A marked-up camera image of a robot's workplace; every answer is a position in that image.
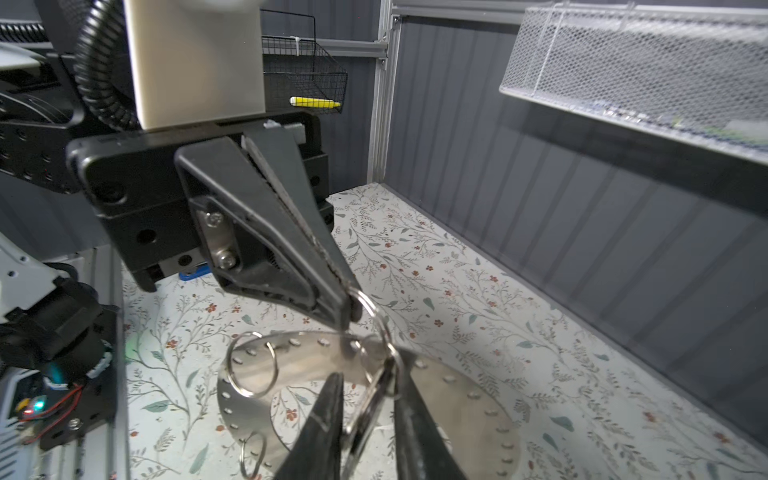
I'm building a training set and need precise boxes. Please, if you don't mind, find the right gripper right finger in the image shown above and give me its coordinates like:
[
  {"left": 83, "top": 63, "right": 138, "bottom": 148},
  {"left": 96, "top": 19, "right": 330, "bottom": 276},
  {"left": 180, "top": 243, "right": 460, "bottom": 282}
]
[{"left": 392, "top": 350, "right": 466, "bottom": 479}]

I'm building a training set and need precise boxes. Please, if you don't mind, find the black wire wall basket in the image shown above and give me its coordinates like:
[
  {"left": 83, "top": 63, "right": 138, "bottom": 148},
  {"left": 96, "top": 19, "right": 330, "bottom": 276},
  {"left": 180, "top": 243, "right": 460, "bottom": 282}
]
[{"left": 261, "top": 9, "right": 348, "bottom": 115}]

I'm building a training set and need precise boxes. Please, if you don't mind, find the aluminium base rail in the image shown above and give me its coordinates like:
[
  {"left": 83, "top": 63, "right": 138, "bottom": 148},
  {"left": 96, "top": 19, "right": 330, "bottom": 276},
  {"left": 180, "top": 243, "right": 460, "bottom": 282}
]
[{"left": 1, "top": 244, "right": 130, "bottom": 479}]

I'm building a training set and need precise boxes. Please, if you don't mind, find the left black corrugated cable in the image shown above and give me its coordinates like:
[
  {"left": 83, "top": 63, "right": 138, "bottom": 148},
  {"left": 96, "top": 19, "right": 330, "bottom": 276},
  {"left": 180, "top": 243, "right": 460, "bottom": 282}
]
[{"left": 0, "top": 0, "right": 142, "bottom": 133}]

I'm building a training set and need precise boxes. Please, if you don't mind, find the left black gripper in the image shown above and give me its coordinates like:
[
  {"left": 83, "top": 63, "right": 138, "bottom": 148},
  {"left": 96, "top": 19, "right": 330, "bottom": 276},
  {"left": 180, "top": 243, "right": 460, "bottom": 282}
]
[{"left": 65, "top": 111, "right": 363, "bottom": 329}]

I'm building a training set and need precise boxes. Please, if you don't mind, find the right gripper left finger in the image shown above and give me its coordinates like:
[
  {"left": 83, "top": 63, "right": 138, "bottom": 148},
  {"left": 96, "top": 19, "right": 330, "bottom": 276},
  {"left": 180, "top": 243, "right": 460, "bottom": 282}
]
[{"left": 274, "top": 372, "right": 344, "bottom": 480}]

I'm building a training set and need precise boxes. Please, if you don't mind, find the yellow marker pen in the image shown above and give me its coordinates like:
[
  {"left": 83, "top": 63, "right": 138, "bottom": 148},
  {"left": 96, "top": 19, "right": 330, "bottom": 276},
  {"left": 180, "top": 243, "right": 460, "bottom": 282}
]
[{"left": 289, "top": 96, "right": 342, "bottom": 110}]

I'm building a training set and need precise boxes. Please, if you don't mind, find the white wire mesh basket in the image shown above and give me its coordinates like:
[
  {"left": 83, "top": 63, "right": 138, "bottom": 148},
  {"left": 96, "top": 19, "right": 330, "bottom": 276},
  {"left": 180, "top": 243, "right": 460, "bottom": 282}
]
[{"left": 499, "top": 2, "right": 767, "bottom": 164}]

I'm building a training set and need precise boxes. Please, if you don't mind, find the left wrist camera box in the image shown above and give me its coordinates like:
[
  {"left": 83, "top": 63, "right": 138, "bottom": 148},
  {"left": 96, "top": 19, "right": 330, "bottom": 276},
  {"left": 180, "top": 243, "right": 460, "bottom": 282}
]
[{"left": 124, "top": 0, "right": 266, "bottom": 130}]

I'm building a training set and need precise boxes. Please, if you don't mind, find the perforated metal ring disc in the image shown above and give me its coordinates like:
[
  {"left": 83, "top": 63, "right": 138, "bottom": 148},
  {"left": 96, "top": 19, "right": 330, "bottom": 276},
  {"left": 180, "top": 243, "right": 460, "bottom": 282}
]
[{"left": 217, "top": 332, "right": 520, "bottom": 479}]

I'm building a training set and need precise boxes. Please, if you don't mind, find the black head key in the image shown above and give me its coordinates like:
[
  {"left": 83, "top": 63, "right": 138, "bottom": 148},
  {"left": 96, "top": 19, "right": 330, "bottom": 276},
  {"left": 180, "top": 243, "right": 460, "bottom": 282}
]
[{"left": 341, "top": 358, "right": 397, "bottom": 480}]

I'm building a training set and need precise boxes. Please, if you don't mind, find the blue object at table edge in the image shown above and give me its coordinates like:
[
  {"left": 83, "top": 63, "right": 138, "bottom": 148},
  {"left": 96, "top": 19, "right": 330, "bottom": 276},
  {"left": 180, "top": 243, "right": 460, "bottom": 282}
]
[{"left": 179, "top": 263, "right": 211, "bottom": 281}]

